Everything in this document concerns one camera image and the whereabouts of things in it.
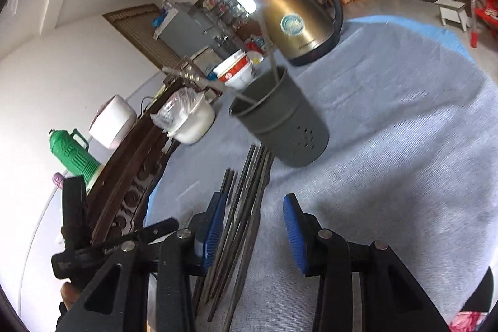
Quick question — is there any dark chopstick five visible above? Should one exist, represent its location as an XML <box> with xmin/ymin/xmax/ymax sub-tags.
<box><xmin>219</xmin><ymin>169</ymin><xmax>237</xmax><ymax>206</ymax></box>

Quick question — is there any dark chopstick four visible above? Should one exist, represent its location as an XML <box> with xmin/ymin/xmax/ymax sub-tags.
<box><xmin>222</xmin><ymin>152</ymin><xmax>274</xmax><ymax>332</ymax></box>

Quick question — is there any person's hand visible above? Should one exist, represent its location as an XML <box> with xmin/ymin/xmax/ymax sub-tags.
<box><xmin>61</xmin><ymin>282</ymin><xmax>81</xmax><ymax>311</ymax></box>

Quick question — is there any purple water bottle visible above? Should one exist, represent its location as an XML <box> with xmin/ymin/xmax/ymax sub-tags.
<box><xmin>52</xmin><ymin>172</ymin><xmax>65</xmax><ymax>189</ymax></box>

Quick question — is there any green thermos flask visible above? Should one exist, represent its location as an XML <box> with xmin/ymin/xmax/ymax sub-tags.
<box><xmin>49</xmin><ymin>128</ymin><xmax>104</xmax><ymax>192</ymax></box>

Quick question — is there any grey tablecloth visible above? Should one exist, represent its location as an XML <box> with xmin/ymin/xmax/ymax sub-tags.
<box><xmin>145</xmin><ymin>14</ymin><xmax>498</xmax><ymax>332</ymax></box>

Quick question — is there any white rice cooker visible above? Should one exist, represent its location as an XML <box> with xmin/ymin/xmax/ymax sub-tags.
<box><xmin>89</xmin><ymin>94</ymin><xmax>138</xmax><ymax>150</ymax></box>

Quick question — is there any white pot with plastic bag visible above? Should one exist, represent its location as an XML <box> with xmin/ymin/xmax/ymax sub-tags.
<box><xmin>150</xmin><ymin>88</ymin><xmax>215</xmax><ymax>145</ymax></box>

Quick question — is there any dark grey utensil holder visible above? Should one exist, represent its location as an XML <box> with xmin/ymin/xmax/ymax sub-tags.
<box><xmin>230</xmin><ymin>66</ymin><xmax>329</xmax><ymax>168</ymax></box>

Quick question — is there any grey refrigerator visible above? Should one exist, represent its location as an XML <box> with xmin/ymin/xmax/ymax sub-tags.
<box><xmin>154</xmin><ymin>2</ymin><xmax>229</xmax><ymax>59</ymax></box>

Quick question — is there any gold electric kettle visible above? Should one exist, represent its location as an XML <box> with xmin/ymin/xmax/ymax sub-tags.
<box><xmin>255</xmin><ymin>0</ymin><xmax>344</xmax><ymax>67</ymax></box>

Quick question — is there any small white stool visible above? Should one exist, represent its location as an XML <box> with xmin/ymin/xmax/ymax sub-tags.
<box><xmin>434</xmin><ymin>0</ymin><xmax>470</xmax><ymax>32</ymax></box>

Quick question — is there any red plastic child chair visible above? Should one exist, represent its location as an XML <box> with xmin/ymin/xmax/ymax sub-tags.
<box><xmin>470</xmin><ymin>0</ymin><xmax>497</xmax><ymax>48</ymax></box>

